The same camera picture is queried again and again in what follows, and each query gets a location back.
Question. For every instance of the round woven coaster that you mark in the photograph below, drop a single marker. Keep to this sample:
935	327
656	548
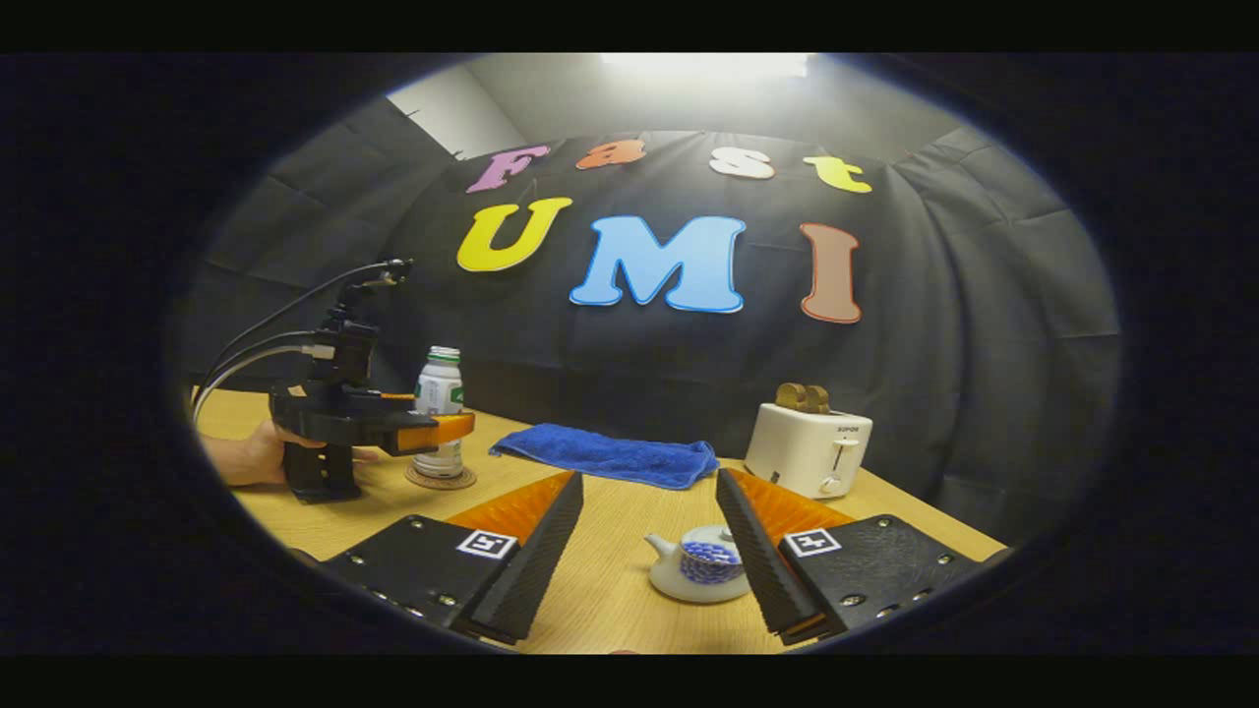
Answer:
462	482

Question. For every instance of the black backdrop cloth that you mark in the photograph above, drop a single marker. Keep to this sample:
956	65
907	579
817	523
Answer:
964	295

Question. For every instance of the white toaster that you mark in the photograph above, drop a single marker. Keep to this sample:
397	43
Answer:
802	447

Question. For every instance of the blue towel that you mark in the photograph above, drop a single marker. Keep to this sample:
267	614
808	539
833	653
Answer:
610	454

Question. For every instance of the white blue-patterned teacup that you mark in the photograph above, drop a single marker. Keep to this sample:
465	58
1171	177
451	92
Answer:
689	580

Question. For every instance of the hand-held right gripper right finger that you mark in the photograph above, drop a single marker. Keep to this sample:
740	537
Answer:
757	560

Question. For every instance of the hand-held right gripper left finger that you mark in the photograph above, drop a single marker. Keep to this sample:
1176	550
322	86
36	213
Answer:
531	560

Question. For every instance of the brown toast slice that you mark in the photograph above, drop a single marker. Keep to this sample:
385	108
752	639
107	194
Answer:
790	396
818	400

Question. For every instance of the ceiling light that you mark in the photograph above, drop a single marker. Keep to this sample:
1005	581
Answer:
703	64

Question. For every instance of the white water bottle green label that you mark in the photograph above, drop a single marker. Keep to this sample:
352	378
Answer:
440	388

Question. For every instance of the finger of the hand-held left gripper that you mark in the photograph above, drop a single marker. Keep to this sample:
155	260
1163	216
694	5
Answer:
398	401
423	436

